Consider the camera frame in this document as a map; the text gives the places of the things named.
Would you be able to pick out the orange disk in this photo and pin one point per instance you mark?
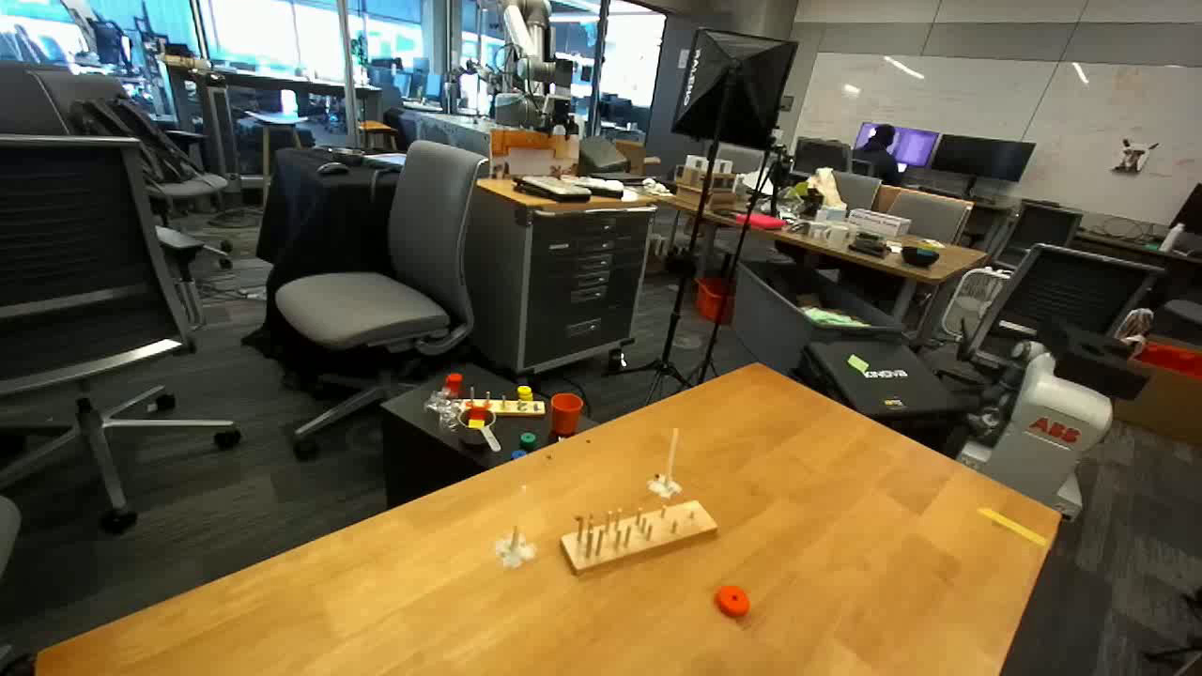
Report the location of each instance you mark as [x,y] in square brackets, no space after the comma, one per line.
[733,604]

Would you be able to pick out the white ABB robot base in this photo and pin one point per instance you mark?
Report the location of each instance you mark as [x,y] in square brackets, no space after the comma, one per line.
[1051,431]

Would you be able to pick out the wooden peg base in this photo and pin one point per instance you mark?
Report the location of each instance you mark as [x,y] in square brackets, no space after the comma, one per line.
[611,540]

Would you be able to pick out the orange cup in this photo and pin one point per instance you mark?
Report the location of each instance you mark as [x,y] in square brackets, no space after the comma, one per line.
[564,407]

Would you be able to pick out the grey drawer cabinet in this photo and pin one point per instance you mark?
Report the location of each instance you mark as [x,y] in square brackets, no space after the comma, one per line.
[554,283]

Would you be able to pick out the black low side table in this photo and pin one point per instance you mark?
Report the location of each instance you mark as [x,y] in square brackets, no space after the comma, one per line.
[422,455]

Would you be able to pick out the wooden toy block board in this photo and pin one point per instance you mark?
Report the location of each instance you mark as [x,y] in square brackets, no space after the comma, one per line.
[505,407]

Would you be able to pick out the clear plastic stand with rod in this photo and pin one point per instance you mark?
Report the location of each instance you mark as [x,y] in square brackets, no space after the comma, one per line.
[665,484]

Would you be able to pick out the grey office chair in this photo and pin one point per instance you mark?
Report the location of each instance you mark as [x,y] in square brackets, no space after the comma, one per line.
[412,313]

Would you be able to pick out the clear plastic star stand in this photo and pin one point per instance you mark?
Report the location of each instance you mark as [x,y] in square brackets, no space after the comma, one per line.
[518,551]

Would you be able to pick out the black photo light softbox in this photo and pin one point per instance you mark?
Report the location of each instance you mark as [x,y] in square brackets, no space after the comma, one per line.
[733,87]

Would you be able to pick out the computer monitor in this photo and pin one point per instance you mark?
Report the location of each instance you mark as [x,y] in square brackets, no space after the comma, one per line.
[1002,158]

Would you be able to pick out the yellow tape strip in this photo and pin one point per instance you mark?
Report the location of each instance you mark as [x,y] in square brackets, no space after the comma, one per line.
[1012,529]

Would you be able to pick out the black mesh office chair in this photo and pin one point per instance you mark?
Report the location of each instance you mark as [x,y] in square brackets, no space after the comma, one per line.
[86,292]

